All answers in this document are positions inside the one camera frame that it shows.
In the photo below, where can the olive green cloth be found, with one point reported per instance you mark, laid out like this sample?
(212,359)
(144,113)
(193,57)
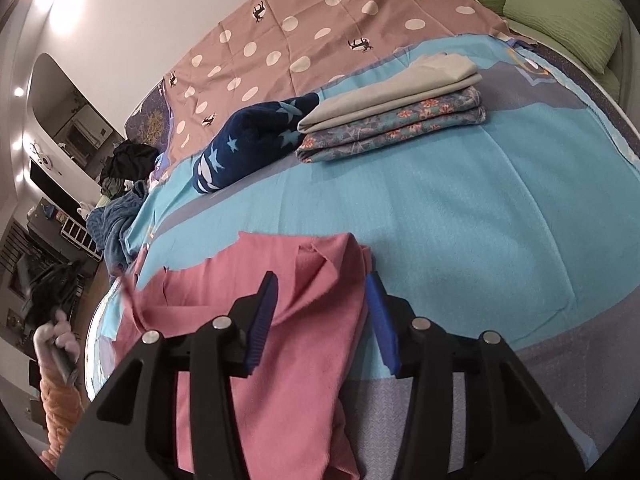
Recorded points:
(112,187)

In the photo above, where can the beige folded cloth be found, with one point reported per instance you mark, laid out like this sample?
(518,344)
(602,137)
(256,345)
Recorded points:
(400,87)

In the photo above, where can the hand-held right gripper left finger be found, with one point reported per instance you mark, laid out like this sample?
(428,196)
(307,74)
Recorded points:
(261,320)

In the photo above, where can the large green pillow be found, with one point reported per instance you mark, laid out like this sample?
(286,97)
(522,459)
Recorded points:
(565,15)

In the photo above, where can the pink long-sleeve shirt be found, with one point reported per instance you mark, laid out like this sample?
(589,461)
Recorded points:
(310,360)

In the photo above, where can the black clothes pile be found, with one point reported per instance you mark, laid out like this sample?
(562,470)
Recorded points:
(130,160)

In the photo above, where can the navy star fleece blanket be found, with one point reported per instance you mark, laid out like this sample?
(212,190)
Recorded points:
(250,135)

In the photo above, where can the blue knitted blanket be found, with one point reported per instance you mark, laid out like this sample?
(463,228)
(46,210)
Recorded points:
(115,230)

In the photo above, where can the person's left hand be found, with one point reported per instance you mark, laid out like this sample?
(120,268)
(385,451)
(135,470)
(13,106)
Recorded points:
(70,340)

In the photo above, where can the white ladder rack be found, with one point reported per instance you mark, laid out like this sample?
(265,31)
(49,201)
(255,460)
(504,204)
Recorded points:
(80,240)

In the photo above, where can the turquoise grey patterned bedsheet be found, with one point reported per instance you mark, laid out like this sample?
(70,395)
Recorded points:
(475,220)

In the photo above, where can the brown polka dot sheet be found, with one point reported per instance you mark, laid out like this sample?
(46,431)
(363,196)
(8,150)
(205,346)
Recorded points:
(325,25)

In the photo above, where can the green bed sheet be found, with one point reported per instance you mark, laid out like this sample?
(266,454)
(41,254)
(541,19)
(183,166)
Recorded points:
(612,80)

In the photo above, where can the white wall cabinet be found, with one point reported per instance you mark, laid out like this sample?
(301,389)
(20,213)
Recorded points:
(85,132)

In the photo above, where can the white cat figure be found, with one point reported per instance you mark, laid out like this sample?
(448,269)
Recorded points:
(86,211)

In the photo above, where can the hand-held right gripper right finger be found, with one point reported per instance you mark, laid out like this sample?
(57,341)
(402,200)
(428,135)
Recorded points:
(382,325)

